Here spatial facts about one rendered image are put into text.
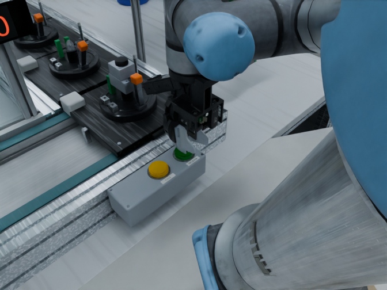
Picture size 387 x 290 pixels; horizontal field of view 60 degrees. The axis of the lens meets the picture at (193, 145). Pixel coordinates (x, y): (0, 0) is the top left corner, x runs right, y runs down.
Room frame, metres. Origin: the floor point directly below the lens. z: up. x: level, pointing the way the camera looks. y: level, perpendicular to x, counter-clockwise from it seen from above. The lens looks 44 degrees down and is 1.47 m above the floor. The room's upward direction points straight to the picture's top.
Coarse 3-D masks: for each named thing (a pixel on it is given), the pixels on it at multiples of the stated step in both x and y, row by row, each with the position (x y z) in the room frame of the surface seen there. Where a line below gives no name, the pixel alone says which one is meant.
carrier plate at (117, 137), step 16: (144, 80) 0.79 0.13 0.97; (96, 96) 0.71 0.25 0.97; (160, 96) 0.71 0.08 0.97; (80, 112) 0.64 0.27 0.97; (96, 112) 0.64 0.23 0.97; (160, 112) 0.64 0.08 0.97; (96, 128) 0.59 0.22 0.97; (112, 128) 0.59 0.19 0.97; (128, 128) 0.59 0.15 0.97; (144, 128) 0.59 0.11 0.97; (160, 128) 0.59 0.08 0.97; (112, 144) 0.53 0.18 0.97; (128, 144) 0.53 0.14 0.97
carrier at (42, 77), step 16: (80, 32) 0.91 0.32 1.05; (96, 48) 0.97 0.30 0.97; (32, 64) 0.85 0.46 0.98; (48, 64) 0.84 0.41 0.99; (64, 64) 0.83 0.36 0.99; (96, 64) 0.84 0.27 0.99; (32, 80) 0.79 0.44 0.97; (48, 80) 0.79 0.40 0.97; (64, 80) 0.79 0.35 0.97; (80, 80) 0.79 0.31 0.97; (96, 80) 0.79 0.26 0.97; (48, 96) 0.73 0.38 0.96
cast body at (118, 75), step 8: (120, 56) 0.69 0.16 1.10; (112, 64) 0.67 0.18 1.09; (120, 64) 0.66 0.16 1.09; (128, 64) 0.67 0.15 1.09; (112, 72) 0.67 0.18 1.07; (120, 72) 0.65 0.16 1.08; (128, 72) 0.66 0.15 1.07; (112, 80) 0.67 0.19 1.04; (120, 80) 0.65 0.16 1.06; (120, 88) 0.65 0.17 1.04; (128, 88) 0.65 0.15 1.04
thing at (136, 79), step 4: (132, 76) 0.64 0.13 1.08; (136, 76) 0.64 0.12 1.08; (140, 76) 0.64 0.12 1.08; (128, 80) 0.65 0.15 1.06; (132, 80) 0.63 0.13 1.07; (136, 80) 0.63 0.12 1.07; (140, 80) 0.64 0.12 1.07; (136, 84) 0.63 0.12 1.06; (140, 84) 0.64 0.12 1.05; (136, 88) 0.63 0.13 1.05; (140, 88) 0.64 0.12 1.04; (136, 92) 0.63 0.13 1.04; (140, 92) 0.64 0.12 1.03; (136, 96) 0.63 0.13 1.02; (140, 96) 0.63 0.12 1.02; (136, 100) 0.64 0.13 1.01; (140, 100) 0.63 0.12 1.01; (140, 104) 0.63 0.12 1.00
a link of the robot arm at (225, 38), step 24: (192, 0) 0.43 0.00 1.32; (216, 0) 0.43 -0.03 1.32; (264, 0) 0.42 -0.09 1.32; (192, 24) 0.38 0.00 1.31; (216, 24) 0.36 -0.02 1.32; (240, 24) 0.36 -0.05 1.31; (264, 24) 0.39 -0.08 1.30; (192, 48) 0.35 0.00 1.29; (216, 48) 0.34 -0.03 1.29; (240, 48) 0.35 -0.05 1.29; (264, 48) 0.38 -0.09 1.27; (216, 72) 0.34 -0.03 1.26; (240, 72) 0.35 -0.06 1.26
